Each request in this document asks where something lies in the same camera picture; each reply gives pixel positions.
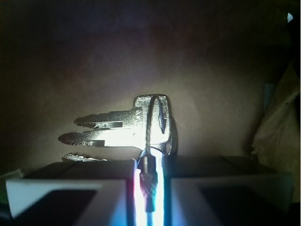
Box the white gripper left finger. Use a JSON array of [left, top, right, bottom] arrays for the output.
[[6, 160, 136, 226]]

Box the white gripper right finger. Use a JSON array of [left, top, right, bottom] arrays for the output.
[[163, 156, 293, 226]]

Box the silver key bunch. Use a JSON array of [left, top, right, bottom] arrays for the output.
[[57, 94, 178, 212]]

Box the brown paper-lined bin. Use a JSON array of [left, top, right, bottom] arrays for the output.
[[0, 0, 300, 173]]

